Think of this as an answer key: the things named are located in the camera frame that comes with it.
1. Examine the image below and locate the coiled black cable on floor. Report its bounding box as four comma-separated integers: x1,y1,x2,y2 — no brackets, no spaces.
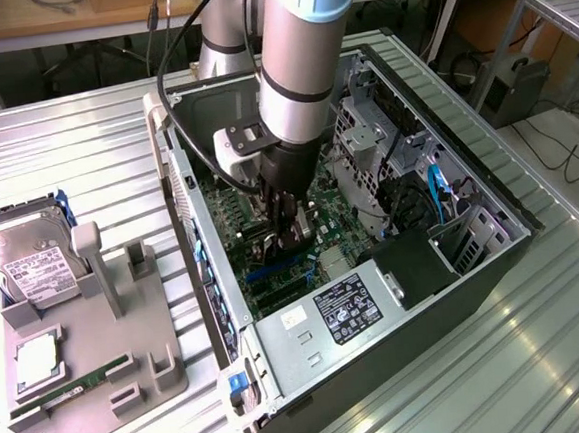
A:
448,51,482,88

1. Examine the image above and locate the open black PC case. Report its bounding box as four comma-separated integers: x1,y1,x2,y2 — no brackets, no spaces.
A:
138,16,561,433

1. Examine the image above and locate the green motherboard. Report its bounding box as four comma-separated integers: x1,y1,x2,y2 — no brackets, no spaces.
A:
197,139,384,322

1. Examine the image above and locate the CPU with silver lid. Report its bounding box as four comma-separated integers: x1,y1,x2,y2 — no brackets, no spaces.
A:
14,334,64,388

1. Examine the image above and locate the blue expansion slot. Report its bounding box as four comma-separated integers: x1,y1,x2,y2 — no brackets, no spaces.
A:
242,259,306,284

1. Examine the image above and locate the green RAM stick with label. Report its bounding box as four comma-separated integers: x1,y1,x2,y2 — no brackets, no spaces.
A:
5,359,136,416

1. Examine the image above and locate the thin hanging black cable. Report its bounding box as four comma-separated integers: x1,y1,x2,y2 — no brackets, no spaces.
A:
143,0,179,79

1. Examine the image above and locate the black plastic air shroud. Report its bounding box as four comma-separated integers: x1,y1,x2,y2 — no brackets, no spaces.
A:
370,224,464,314

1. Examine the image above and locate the metal slat side table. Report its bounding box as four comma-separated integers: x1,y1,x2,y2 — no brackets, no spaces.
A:
462,0,579,113

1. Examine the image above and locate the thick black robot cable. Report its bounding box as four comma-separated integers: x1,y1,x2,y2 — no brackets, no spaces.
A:
150,0,265,203

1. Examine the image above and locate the silver perforated disk bay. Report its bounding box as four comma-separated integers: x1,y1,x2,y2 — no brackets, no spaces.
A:
328,89,424,224

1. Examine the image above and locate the silver power supply with label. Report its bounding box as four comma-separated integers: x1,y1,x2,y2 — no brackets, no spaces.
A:
246,256,415,402

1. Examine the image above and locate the blue flat wire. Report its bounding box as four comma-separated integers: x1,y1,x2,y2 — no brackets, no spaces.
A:
426,160,454,227

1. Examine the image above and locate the gray parts rack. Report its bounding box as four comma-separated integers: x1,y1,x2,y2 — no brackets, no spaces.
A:
0,213,195,433

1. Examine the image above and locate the silver hard disk with label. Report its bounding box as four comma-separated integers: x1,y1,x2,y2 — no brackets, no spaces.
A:
0,206,85,314

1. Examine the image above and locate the wooden desk with gray frame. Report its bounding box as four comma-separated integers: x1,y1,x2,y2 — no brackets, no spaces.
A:
0,0,579,111

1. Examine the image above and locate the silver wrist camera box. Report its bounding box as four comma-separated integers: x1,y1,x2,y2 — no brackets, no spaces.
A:
210,123,272,188

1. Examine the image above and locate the black box on floor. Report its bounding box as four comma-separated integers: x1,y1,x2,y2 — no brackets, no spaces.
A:
481,56,555,130

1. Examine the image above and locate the silver chipset heatsink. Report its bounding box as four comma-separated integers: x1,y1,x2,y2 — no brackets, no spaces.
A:
318,247,362,281

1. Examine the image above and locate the black RAM stick in slot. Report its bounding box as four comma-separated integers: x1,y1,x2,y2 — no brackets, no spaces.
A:
237,218,269,247

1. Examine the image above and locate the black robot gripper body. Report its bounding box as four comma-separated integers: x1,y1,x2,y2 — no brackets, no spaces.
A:
257,140,326,203

